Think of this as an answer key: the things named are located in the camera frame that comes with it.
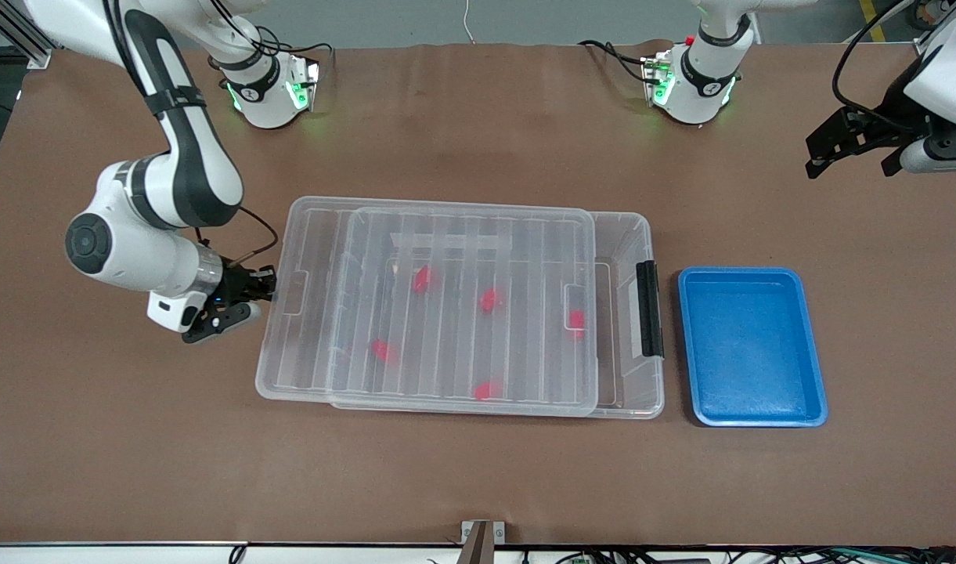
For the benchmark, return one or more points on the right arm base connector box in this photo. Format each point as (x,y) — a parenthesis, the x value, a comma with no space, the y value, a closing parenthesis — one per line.
(304,82)

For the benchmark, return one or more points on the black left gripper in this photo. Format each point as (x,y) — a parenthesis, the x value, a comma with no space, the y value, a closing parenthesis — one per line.
(898,110)

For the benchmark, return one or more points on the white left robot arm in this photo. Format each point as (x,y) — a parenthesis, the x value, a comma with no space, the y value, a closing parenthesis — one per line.
(698,82)

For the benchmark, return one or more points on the clear plastic ribbed lid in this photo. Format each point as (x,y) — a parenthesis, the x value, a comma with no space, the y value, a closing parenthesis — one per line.
(446,313)

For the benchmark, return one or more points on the blue plastic tray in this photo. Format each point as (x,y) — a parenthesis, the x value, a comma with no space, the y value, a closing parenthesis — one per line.
(752,345)

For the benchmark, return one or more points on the brown camera mount post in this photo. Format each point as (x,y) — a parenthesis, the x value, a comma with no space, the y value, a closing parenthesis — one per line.
(476,548)

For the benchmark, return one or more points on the grey metal bracket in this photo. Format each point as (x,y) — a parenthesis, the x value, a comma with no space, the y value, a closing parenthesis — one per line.
(499,531)

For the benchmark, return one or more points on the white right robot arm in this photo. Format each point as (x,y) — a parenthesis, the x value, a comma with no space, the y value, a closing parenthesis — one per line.
(188,157)

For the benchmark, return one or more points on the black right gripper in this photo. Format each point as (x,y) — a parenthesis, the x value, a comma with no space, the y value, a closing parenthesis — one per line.
(238,282)

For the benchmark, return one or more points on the clear plastic storage box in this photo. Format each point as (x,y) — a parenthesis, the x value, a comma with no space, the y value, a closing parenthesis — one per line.
(630,376)

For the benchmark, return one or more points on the red block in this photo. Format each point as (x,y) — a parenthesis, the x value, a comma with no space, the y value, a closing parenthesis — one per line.
(422,278)
(381,350)
(576,321)
(489,300)
(487,390)

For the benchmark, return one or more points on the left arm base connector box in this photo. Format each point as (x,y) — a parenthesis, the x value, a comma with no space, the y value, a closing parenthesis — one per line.
(656,78)

